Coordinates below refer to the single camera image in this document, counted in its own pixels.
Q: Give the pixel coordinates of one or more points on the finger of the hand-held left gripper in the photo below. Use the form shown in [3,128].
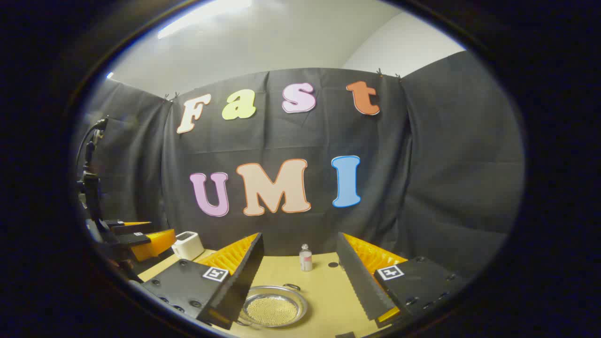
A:
[150,244]
[127,227]

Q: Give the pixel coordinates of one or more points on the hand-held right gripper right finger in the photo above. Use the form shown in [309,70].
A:
[359,281]

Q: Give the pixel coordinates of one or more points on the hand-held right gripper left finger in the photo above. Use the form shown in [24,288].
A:
[244,277]

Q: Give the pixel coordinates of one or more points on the steel pot with yellow beans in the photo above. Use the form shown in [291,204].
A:
[272,310]

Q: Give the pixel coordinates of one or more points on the white toaster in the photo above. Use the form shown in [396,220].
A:
[188,245]

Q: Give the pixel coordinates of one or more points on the small clear white-label bottle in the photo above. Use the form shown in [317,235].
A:
[305,259]

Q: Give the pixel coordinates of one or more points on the black backdrop cloth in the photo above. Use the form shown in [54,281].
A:
[422,164]

